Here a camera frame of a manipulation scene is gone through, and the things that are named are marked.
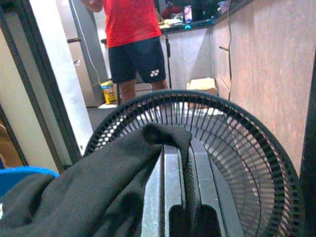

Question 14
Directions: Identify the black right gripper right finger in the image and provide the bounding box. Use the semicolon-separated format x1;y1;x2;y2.
188;138;245;237

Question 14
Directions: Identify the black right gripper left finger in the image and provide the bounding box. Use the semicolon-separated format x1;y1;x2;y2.
141;144;187;237

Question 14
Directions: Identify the black garment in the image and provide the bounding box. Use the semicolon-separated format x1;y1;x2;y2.
0;122;193;237

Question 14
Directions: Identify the black fan guard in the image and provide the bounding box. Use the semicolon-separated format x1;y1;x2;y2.
83;89;305;237

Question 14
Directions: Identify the cardboard box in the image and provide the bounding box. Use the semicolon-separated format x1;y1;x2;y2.
186;77;218;96

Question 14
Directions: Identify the yellow bag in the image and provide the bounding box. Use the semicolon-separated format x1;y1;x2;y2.
100;80;118;105

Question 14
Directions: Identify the wooden cabinet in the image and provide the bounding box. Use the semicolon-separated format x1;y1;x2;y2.
211;0;316;177

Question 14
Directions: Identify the blue plastic basin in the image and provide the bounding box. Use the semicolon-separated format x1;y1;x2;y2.
0;165;60;199

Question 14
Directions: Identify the person in red shirt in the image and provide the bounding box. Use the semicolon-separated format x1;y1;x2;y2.
81;0;171;104

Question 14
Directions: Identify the black countertop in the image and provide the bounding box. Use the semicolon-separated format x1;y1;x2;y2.
158;0;255;34

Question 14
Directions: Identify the pink cup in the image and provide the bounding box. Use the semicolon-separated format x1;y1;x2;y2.
183;4;193;22

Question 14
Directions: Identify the black hanging cable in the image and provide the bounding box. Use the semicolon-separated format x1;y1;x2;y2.
227;0;234;101

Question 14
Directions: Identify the dark door frame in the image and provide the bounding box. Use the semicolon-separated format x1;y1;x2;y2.
0;0;82;171

